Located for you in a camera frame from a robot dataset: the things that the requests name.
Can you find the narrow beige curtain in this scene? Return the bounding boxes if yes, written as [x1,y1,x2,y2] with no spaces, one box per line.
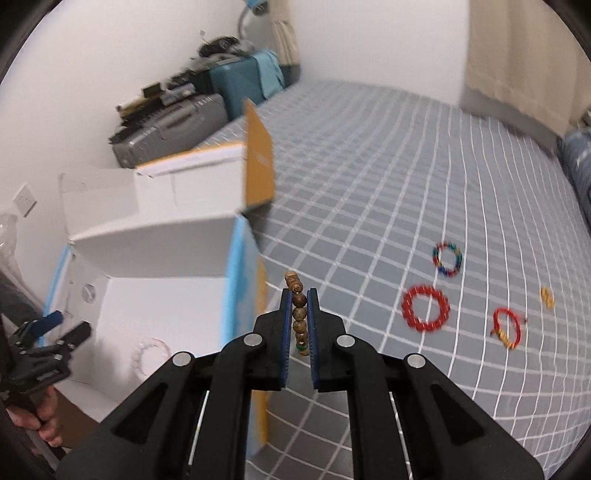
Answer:
[270,0,301,68]

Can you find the clear plastic bag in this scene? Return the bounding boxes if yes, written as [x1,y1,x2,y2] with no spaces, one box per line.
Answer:
[0,213,28,296]

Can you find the teal hard suitcase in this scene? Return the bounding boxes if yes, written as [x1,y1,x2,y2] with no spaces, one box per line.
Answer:
[208,55,266,123]

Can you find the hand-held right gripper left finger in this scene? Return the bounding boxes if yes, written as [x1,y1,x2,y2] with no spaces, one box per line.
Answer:
[55,287,296,480]

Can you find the white wall socket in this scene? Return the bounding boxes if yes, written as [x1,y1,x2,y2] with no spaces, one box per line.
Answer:
[13,184,38,217]

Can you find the red bead bracelet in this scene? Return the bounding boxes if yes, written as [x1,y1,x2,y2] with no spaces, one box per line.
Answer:
[401,285,451,333]

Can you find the blue patterned pillow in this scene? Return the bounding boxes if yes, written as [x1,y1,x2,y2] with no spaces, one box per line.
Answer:
[556,129,591,222]

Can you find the multicolour glass bead bracelet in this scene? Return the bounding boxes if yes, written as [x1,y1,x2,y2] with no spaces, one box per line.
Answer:
[432,242,464,278]

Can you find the person's left hand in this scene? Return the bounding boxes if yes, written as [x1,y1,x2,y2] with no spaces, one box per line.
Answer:
[9,390,63,448]

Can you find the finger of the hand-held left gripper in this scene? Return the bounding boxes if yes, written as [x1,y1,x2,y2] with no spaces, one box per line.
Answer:
[41,322,92,365]
[13,310,64,354]

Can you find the white pearl bracelet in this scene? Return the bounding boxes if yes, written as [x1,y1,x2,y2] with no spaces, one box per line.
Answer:
[130,338,172,377]

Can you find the grey checked bedsheet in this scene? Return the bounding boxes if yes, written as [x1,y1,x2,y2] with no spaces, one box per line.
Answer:
[245,79,589,480]

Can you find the grey hard suitcase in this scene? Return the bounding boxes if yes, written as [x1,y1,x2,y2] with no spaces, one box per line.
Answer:
[108,92,229,169]

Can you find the desk lamp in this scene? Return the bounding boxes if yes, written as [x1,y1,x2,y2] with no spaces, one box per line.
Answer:
[238,0,273,42]

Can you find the white cardboard box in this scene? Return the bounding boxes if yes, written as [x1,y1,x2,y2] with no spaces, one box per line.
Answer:
[44,99,278,462]

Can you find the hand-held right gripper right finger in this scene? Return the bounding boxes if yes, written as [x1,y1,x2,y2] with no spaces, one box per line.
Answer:
[305,287,546,480]

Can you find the red string bracelet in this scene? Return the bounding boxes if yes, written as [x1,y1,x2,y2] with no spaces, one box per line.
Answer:
[490,307,525,350]

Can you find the pile of black electronics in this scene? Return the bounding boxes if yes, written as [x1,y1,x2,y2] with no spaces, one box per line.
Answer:
[115,32,254,121]

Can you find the light blue cloth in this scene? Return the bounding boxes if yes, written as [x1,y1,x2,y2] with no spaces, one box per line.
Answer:
[252,50,287,100]

